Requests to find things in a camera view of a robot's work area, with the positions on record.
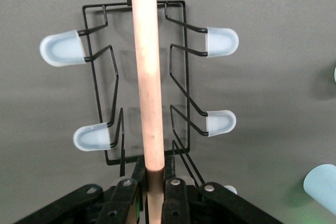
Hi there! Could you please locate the black wire cup holder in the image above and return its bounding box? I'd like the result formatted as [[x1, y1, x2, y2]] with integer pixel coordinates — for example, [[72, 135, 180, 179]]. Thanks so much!
[[39, 0, 239, 224]]

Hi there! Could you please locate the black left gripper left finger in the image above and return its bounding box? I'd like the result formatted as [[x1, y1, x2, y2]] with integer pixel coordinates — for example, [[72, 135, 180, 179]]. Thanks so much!
[[15, 156, 147, 224]]

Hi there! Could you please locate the light blue plastic cup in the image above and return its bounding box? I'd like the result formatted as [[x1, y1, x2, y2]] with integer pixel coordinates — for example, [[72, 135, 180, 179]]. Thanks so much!
[[303, 164, 336, 215]]

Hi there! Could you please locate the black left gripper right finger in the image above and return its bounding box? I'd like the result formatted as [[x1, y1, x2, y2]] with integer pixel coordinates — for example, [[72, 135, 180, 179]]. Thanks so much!
[[161, 155, 284, 224]]

